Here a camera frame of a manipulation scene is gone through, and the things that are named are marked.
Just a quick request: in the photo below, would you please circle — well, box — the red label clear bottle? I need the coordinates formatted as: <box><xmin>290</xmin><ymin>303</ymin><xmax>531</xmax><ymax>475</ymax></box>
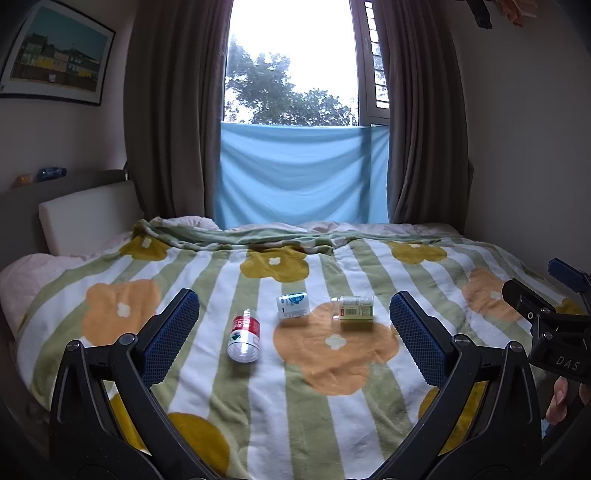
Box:
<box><xmin>226</xmin><ymin>309</ymin><xmax>263</xmax><ymax>364</ymax></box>

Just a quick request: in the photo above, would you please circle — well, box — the white headboard cushion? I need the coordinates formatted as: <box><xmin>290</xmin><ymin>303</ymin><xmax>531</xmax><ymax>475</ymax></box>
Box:
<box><xmin>38</xmin><ymin>180</ymin><xmax>146</xmax><ymax>257</ymax></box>

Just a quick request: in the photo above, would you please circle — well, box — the grey headboard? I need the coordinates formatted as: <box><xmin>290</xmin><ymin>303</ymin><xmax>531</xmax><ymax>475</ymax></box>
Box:
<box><xmin>0</xmin><ymin>168</ymin><xmax>136</xmax><ymax>271</ymax></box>

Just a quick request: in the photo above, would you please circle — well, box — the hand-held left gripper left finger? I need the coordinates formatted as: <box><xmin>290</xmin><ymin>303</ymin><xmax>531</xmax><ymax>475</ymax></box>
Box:
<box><xmin>48</xmin><ymin>288</ymin><xmax>205</xmax><ymax>462</ymax></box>

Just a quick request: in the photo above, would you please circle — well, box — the light blue cloth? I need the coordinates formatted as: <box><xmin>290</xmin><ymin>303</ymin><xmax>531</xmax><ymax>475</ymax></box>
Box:
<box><xmin>214</xmin><ymin>122</ymin><xmax>391</xmax><ymax>230</ymax></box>

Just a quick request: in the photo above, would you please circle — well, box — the yellow label clear bottle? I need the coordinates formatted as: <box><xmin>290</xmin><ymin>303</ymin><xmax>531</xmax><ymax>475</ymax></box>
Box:
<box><xmin>331</xmin><ymin>295</ymin><xmax>376</xmax><ymax>322</ymax></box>

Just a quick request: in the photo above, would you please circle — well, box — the person's right hand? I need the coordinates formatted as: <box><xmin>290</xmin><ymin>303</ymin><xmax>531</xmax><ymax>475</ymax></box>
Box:
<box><xmin>545</xmin><ymin>376</ymin><xmax>591</xmax><ymax>425</ymax></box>

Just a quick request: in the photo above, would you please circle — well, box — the open window frame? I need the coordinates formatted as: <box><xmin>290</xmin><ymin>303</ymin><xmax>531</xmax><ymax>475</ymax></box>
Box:
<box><xmin>349</xmin><ymin>0</ymin><xmax>391</xmax><ymax>128</ymax></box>

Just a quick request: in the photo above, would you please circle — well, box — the framed wall poster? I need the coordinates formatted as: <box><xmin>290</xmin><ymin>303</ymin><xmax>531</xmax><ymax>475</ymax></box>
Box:
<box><xmin>0</xmin><ymin>0</ymin><xmax>116</xmax><ymax>107</ymax></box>

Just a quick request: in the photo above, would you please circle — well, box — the blue and white bottle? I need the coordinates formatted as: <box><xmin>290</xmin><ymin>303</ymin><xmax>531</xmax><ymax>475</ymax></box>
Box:
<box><xmin>276</xmin><ymin>292</ymin><xmax>310</xmax><ymax>321</ymax></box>

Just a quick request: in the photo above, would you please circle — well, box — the dark hanging object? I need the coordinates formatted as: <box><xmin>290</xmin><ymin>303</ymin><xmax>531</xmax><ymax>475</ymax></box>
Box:
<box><xmin>463</xmin><ymin>0</ymin><xmax>495</xmax><ymax>30</ymax></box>

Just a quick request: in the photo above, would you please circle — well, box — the floral striped blanket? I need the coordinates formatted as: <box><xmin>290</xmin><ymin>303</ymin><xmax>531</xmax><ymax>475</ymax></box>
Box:
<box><xmin>14</xmin><ymin>217</ymin><xmax>587</xmax><ymax>480</ymax></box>

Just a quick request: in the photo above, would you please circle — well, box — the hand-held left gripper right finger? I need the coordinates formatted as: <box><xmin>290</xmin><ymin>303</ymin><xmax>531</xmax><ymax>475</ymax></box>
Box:
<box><xmin>389</xmin><ymin>290</ymin><xmax>544</xmax><ymax>462</ymax></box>

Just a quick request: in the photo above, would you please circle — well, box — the peach hanging object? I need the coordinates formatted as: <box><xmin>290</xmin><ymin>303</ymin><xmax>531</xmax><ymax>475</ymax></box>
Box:
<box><xmin>496</xmin><ymin>0</ymin><xmax>528</xmax><ymax>27</ymax></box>

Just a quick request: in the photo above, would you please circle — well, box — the brown curtain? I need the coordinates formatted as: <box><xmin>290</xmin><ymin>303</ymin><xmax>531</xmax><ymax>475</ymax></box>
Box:
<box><xmin>123</xmin><ymin>0</ymin><xmax>234</xmax><ymax>223</ymax></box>
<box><xmin>385</xmin><ymin>0</ymin><xmax>475</xmax><ymax>232</ymax></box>

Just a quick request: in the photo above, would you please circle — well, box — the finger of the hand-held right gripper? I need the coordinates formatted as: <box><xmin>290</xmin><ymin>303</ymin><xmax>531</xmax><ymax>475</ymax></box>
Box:
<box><xmin>547</xmin><ymin>258</ymin><xmax>591</xmax><ymax>296</ymax></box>
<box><xmin>502</xmin><ymin>278</ymin><xmax>556</xmax><ymax>325</ymax></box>

